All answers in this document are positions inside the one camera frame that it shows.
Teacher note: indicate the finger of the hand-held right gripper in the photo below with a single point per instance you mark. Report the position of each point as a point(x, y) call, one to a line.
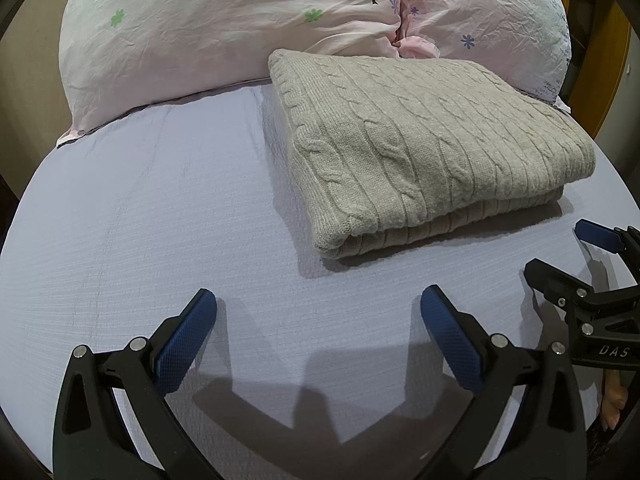
point(597, 235)
point(560, 282)

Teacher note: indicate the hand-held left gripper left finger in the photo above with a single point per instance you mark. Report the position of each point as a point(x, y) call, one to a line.
point(186, 340)

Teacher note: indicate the lavender bed sheet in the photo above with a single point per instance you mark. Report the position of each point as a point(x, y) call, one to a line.
point(200, 240)

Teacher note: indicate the person's right hand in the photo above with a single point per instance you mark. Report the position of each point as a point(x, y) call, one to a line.
point(614, 400)

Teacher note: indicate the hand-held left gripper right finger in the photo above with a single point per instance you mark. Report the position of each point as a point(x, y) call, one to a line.
point(450, 340)

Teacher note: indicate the pale tree print pillow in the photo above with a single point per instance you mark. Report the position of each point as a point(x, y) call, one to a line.
point(215, 35)

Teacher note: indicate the wooden bed headboard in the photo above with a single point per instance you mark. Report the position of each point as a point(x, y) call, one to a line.
point(600, 50)

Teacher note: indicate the pink floral pillow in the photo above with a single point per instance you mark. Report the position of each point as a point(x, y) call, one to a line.
point(480, 15)

